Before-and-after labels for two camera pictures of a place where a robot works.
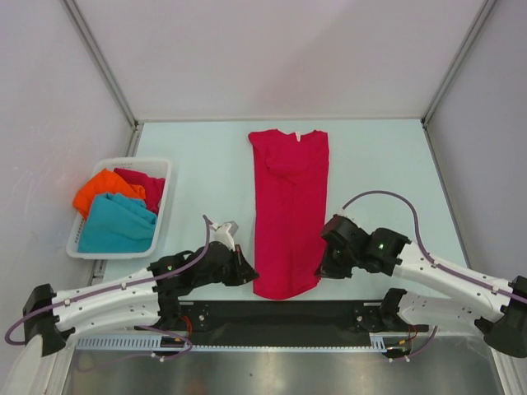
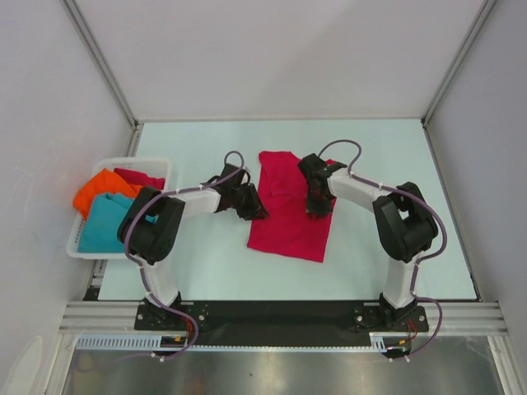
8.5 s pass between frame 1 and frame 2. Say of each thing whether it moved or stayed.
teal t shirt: stayed
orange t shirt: stayed
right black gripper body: moved
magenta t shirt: moved
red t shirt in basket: stayed
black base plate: stayed
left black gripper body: moved
